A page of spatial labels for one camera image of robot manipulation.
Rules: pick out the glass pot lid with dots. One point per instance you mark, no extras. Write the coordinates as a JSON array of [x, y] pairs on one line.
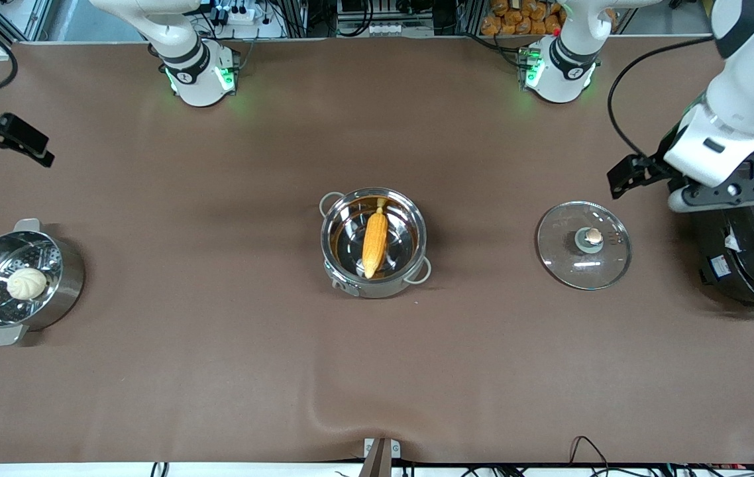
[[569, 252]]

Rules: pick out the yellow corn cob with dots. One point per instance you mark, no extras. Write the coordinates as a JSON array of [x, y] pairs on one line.
[[375, 242]]

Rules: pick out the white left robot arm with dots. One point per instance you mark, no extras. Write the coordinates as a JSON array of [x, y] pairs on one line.
[[748, 86]]

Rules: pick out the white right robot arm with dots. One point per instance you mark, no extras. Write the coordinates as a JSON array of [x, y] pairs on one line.
[[195, 83]]

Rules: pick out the stainless steel cooking pot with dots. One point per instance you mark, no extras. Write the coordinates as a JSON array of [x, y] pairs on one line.
[[347, 232]]

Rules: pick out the black rice cooker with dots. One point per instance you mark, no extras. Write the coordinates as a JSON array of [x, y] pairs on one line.
[[748, 265]]

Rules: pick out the white steamed bun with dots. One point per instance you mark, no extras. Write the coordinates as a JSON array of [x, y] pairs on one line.
[[26, 283]]

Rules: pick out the bag of orange snacks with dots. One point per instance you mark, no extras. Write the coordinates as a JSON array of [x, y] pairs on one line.
[[523, 18]]

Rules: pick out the white power strip with plugs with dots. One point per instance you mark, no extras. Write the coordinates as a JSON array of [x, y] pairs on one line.
[[251, 18]]

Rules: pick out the white empty power strip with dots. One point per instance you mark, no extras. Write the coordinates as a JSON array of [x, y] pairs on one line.
[[390, 29]]

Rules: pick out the brown table mat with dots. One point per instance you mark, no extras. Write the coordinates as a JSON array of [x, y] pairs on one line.
[[377, 371]]

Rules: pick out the metal table edge bracket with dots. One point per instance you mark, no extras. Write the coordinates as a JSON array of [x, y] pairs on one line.
[[381, 454]]

